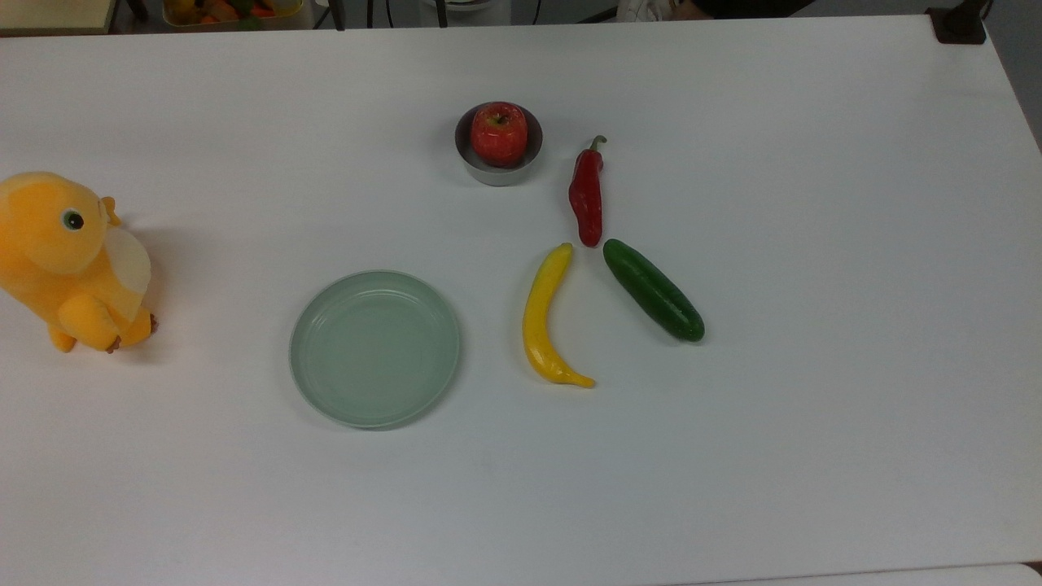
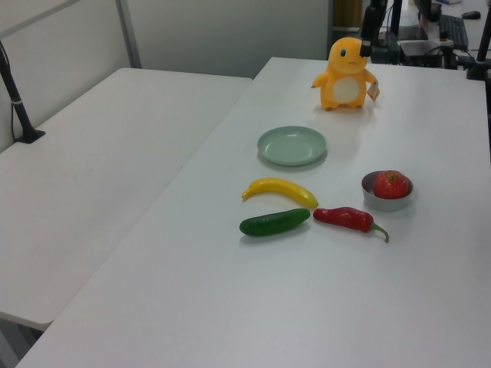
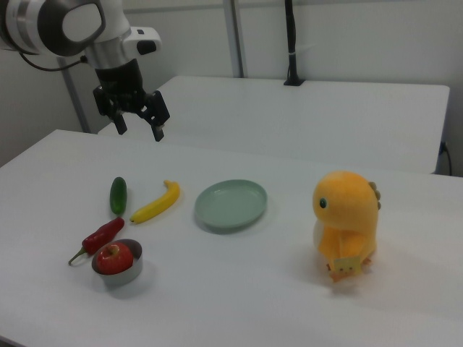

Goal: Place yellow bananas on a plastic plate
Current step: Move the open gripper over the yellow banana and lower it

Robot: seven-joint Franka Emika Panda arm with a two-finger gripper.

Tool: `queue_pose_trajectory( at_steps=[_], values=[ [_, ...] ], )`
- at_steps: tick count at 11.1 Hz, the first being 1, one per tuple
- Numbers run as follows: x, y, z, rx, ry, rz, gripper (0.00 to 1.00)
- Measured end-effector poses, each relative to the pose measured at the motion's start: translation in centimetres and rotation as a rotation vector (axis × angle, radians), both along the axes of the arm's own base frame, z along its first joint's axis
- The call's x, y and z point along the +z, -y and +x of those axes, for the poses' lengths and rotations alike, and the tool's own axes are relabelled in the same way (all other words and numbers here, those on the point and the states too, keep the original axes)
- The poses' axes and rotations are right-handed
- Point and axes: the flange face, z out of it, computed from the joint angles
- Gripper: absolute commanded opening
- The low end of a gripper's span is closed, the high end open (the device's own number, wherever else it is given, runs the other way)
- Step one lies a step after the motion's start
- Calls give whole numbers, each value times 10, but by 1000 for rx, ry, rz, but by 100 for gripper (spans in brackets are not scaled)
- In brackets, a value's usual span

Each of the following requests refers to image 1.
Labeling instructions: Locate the yellow toy banana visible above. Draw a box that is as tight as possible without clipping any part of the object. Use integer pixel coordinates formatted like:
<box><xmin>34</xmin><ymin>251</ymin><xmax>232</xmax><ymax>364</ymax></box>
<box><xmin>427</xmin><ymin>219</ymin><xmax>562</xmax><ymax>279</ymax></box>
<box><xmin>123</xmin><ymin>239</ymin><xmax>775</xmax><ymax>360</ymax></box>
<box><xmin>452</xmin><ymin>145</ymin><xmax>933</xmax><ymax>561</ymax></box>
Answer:
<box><xmin>522</xmin><ymin>243</ymin><xmax>597</xmax><ymax>389</ymax></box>

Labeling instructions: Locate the pale green plastic plate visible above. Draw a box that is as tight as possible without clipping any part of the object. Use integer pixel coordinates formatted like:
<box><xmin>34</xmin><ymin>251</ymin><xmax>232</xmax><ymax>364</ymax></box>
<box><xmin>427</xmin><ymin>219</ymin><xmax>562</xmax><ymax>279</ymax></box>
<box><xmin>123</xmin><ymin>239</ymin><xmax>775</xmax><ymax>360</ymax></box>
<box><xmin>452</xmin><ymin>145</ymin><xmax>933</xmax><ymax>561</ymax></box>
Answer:
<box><xmin>289</xmin><ymin>269</ymin><xmax>462</xmax><ymax>430</ymax></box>

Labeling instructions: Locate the red toy chili pepper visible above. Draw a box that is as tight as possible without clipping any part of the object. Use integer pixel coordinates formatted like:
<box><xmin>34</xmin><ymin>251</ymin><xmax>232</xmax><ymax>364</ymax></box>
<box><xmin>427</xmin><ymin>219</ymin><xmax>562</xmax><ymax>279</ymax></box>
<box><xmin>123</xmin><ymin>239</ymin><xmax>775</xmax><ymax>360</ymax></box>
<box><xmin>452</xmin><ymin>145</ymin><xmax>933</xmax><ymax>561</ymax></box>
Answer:
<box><xmin>568</xmin><ymin>135</ymin><xmax>608</xmax><ymax>248</ymax></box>

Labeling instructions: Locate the small grey metal bowl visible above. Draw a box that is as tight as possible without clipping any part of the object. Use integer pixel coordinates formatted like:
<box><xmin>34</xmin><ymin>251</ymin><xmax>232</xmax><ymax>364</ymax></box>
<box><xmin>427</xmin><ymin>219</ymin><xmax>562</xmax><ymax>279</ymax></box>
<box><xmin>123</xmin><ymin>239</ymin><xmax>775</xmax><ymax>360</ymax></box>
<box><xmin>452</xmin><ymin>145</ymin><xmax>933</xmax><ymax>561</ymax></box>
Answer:
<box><xmin>454</xmin><ymin>103</ymin><xmax>544</xmax><ymax>187</ymax></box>

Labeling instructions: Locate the green toy cucumber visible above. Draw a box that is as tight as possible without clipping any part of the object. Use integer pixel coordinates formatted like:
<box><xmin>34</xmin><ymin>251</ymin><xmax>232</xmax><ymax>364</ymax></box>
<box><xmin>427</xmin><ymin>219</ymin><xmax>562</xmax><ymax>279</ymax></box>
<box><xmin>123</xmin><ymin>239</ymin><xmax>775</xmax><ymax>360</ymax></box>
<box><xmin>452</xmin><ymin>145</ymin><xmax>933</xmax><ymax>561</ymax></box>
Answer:
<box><xmin>602</xmin><ymin>238</ymin><xmax>707</xmax><ymax>343</ymax></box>

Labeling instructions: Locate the red toy apple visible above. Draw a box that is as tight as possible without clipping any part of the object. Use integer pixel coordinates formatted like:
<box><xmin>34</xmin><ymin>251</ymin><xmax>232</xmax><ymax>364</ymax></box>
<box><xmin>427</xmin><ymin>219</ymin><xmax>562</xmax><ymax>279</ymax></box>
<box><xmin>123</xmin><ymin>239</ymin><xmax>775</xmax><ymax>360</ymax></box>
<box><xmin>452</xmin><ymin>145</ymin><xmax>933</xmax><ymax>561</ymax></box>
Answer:
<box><xmin>470</xmin><ymin>102</ymin><xmax>529</xmax><ymax>168</ymax></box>

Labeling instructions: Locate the white crumpled cloth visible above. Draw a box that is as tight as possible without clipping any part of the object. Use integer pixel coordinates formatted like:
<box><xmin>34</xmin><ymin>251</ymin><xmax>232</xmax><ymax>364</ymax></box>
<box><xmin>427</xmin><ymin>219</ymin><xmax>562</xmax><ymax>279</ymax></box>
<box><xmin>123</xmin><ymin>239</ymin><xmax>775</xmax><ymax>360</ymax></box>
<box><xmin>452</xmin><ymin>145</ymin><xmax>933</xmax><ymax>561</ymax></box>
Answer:
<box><xmin>615</xmin><ymin>0</ymin><xmax>681</xmax><ymax>23</ymax></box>

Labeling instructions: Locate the clear bin of toy food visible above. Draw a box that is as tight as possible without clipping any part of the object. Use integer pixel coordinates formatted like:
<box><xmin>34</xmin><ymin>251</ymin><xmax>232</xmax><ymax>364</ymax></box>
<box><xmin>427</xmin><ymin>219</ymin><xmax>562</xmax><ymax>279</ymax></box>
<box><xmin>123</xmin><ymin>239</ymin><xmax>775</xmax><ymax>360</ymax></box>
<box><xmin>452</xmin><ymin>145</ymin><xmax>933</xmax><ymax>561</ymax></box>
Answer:
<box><xmin>162</xmin><ymin>0</ymin><xmax>307</xmax><ymax>31</ymax></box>

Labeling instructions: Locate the yellow plush toy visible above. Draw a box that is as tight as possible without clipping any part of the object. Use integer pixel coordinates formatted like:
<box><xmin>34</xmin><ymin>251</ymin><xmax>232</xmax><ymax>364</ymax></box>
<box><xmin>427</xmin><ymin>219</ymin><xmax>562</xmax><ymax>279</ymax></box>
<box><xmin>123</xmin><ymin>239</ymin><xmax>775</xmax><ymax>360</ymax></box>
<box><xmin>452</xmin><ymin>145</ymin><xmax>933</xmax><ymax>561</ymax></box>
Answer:
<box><xmin>0</xmin><ymin>171</ymin><xmax>160</xmax><ymax>354</ymax></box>

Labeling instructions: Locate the black table clamp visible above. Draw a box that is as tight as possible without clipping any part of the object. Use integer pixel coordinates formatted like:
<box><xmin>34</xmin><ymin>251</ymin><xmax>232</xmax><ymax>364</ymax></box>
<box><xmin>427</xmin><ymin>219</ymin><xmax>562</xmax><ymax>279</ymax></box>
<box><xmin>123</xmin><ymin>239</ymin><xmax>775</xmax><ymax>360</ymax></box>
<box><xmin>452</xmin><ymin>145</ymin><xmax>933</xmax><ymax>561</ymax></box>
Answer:
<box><xmin>926</xmin><ymin>0</ymin><xmax>992</xmax><ymax>46</ymax></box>

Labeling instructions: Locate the light wooden table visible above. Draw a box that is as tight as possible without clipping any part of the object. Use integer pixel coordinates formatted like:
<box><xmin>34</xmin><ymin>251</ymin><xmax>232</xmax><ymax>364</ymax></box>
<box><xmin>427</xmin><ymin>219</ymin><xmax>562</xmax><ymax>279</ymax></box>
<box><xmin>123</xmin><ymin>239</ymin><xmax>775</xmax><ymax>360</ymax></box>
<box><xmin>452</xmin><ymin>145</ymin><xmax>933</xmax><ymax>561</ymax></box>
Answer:
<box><xmin>0</xmin><ymin>0</ymin><xmax>116</xmax><ymax>37</ymax></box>

